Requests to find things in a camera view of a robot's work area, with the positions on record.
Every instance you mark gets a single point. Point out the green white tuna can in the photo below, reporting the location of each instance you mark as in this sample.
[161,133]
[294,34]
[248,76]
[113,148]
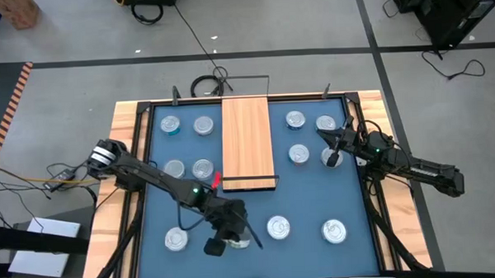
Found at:
[174,169]
[329,148]
[203,125]

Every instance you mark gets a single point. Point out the orange black hazard strip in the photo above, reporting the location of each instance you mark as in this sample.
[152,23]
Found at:
[11,108]

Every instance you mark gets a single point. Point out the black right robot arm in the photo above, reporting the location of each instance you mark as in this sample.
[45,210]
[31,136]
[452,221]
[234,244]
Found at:
[430,173]

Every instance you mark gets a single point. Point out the cardboard box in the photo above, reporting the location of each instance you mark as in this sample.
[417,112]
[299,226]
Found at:
[16,13]

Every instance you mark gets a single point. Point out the silver-lidded tuna can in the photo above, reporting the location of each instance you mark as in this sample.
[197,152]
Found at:
[241,243]
[334,231]
[295,120]

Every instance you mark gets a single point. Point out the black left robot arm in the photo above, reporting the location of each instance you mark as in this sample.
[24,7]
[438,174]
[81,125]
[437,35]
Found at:
[149,173]

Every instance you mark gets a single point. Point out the red tag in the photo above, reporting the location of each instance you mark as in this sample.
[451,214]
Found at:
[216,180]

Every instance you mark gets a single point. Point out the black aluminium table frame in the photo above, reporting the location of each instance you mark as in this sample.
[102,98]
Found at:
[142,106]

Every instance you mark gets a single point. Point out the wooden shelf with black frame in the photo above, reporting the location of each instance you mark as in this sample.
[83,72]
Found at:
[247,139]

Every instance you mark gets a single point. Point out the dark blue albacore tuna can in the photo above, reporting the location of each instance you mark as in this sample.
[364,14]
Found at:
[202,169]
[278,227]
[326,120]

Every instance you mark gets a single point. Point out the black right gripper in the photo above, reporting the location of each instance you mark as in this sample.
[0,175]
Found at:
[350,139]

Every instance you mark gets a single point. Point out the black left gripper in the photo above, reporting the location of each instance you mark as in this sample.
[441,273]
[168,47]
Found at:
[229,218]

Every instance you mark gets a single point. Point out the white panel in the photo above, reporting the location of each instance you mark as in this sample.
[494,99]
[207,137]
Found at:
[52,228]

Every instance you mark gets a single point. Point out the black computer cart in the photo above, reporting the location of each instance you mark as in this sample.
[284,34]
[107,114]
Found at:
[453,12]

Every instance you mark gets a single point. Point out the teal yellowfin tuna can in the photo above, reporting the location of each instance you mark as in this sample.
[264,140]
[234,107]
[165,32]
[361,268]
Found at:
[298,154]
[170,125]
[176,239]

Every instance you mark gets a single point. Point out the black beam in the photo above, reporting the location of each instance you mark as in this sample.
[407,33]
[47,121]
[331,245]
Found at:
[28,239]

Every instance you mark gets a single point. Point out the black power adapter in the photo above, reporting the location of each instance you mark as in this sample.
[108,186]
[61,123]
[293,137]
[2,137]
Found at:
[63,175]

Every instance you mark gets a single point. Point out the black clamp post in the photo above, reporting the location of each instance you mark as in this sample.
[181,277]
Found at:
[325,91]
[175,96]

